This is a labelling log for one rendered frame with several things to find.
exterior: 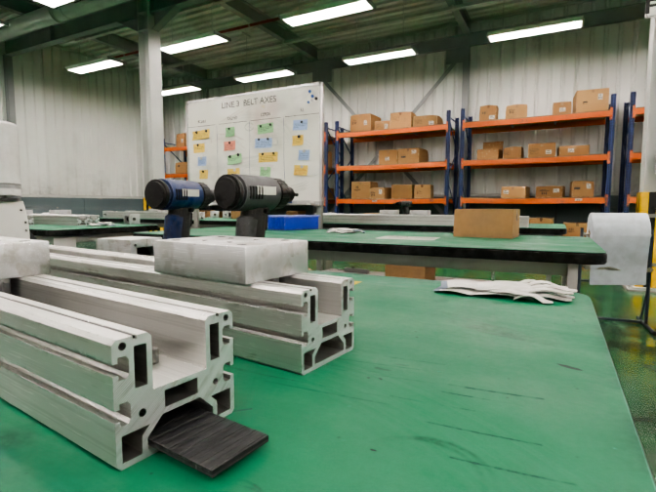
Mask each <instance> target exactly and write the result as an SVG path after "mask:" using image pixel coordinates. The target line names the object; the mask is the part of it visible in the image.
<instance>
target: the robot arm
mask: <svg viewBox="0 0 656 492"><path fill-rule="evenodd" d="M21 192H22V190H21V163H20V146H19V129H18V126H17V125H16V124H14V123H11V122H7V121H2V120H0V236H4V237H14V238H23V239H33V240H38V239H37V238H36V237H35V236H34V235H33V234H32V233H31V232H30V231H29V225H28V219H27V214H26V211H25V207H24V204H23V201H20V199H19V198H17V196H21Z"/></svg>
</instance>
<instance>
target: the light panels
mask: <svg viewBox="0 0 656 492"><path fill-rule="evenodd" d="M35 1H38V2H41V3H43V4H46V5H48V6H51V7H53V8H54V7H56V6H58V5H61V4H64V3H67V2H70V1H72V0H35ZM369 9H372V8H371V7H370V6H369V5H368V4H367V3H366V1H360V2H356V3H352V4H348V5H344V6H340V7H336V8H332V9H327V10H323V11H319V12H315V13H310V14H306V15H302V16H298V17H293V18H290V19H286V20H285V21H286V22H288V23H289V24H291V25H292V26H295V25H299V24H304V23H308V22H313V21H320V20H325V19H329V18H333V17H337V16H342V15H346V14H351V13H355V12H360V11H364V10H369ZM581 23H582V21H581V20H580V21H574V22H569V23H563V24H557V25H551V26H545V27H539V28H533V29H528V30H522V31H517V32H511V33H505V34H499V35H493V36H489V38H490V40H491V42H494V41H500V40H506V39H512V38H517V37H523V36H529V35H535V34H541V33H548V32H554V31H560V30H565V29H571V28H577V27H581ZM225 41H226V40H224V39H223V38H221V37H219V36H217V35H215V36H211V37H207V38H203V39H198V40H194V41H190V42H186V43H182V44H178V45H174V46H169V47H165V48H161V50H162V51H165V52H167V53H170V54H172V53H176V52H180V51H185V50H189V49H194V48H198V47H203V46H207V45H212V44H216V43H221V42H225ZM410 55H415V53H414V52H413V51H412V50H407V51H401V52H395V53H389V54H383V55H378V56H372V57H366V58H360V59H354V60H349V61H345V62H347V63H348V64H357V63H363V62H373V61H379V60H385V59H391V58H398V57H404V56H410ZM120 64H122V63H119V62H116V61H103V62H99V63H95V64H91V65H86V66H82V67H78V68H73V69H70V71H74V72H78V73H85V72H89V71H94V70H98V69H103V68H107V67H112V66H116V65H120ZM290 74H293V73H291V72H289V71H287V70H286V71H280V72H274V73H269V74H263V75H257V76H251V77H245V78H239V79H237V80H239V81H242V82H249V81H255V80H261V79H267V78H272V77H278V76H284V75H290ZM195 90H200V89H197V88H194V87H187V88H181V89H176V90H171V91H165V92H162V96H165V95H171V94H176V93H182V92H188V91H195Z"/></svg>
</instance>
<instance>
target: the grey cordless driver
mask: <svg viewBox="0 0 656 492"><path fill-rule="evenodd" d="M214 195H215V199H216V202H217V204H218V205H219V206H220V207H221V208H222V209H224V210H229V211H241V213H240V216H238V218H236V228H235V236H245V237H262V238H265V233H266V230H267V218H268V214H269V212H270V210H278V209H282V208H283V207H285V205H286V204H287V203H289V202H291V201H292V200H293V199H294V197H295V196H297V197H298V196H299V193H295V191H294V189H293V188H292V187H290V186H288V185H287V184H286V183H285V182H284V181H282V180H281V179H275V178H271V177H262V176H251V175H239V174H230V175H229V174H225V175H222V176H220V177H219V178H218V180H217V181H216V184H215V188H214Z"/></svg>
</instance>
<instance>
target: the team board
mask: <svg viewBox="0 0 656 492"><path fill-rule="evenodd" d="M185 113H186V147H187V180H188V181H193V182H197V183H204V184H205V185H207V186H208V187H210V188H211V189H213V190H214V188H215V184H216V181H217V180H218V178H219V177H220V176H222V175H225V174H229V175H230V174H239V175H251V176H262V177H271V178H275V179H281V180H282V181H284V182H285V183H286V184H287V185H288V186H290V187H292V188H293V189H294V191H295V193H299V196H298V197H297V196H295V197H294V199H293V200H292V201H291V202H289V203H287V204H286V205H314V206H316V215H319V216H320V217H318V229H323V205H324V83H323V82H319V81H318V82H313V83H308V84H302V85H296V86H289V87H282V88H276V89H269V90H262V91H256V92H250V93H243V94H236V95H230V96H223V97H216V98H211V99H204V100H197V101H187V102H185Z"/></svg>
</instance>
